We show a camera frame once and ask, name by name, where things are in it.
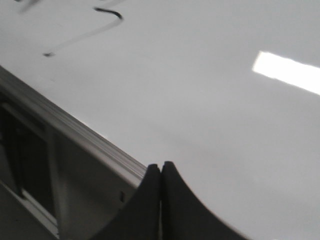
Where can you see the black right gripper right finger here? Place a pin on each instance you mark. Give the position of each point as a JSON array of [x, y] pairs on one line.
[[184, 217]]

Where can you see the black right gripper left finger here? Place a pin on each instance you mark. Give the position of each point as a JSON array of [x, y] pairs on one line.
[[139, 219]]

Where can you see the white whiteboard with metal frame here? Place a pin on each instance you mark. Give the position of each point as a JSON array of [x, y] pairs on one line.
[[228, 90]]

